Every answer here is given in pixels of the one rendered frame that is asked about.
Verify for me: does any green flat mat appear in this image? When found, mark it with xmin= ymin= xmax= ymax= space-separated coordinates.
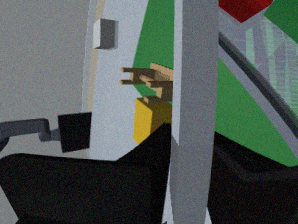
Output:
xmin=132 ymin=0 xmax=298 ymax=168

